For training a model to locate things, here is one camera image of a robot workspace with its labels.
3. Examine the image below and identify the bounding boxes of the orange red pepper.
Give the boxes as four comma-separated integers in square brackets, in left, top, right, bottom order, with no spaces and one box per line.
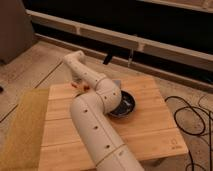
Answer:
[71,82,90,91]

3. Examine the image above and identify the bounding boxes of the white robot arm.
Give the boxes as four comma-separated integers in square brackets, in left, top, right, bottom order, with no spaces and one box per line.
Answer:
[63,51,145,171]

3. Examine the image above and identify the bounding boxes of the dark ceramic bowl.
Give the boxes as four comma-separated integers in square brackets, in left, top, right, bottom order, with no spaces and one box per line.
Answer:
[110,91,135,118]

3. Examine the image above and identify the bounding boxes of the grey cabinet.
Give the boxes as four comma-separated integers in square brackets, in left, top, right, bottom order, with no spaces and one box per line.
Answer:
[0,0,37,64]

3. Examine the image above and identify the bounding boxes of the bamboo cutting board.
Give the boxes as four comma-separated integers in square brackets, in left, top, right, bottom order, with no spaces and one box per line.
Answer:
[38,76,188,171]

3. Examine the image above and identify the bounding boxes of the yellow cloth mat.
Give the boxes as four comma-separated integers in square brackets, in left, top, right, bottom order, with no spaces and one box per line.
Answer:
[0,89,49,171]

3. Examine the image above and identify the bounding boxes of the black cable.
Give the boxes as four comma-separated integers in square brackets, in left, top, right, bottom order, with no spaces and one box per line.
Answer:
[164,94,213,171]

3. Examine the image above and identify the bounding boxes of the white metal rail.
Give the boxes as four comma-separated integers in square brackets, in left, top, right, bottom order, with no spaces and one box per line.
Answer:
[27,10,213,72]

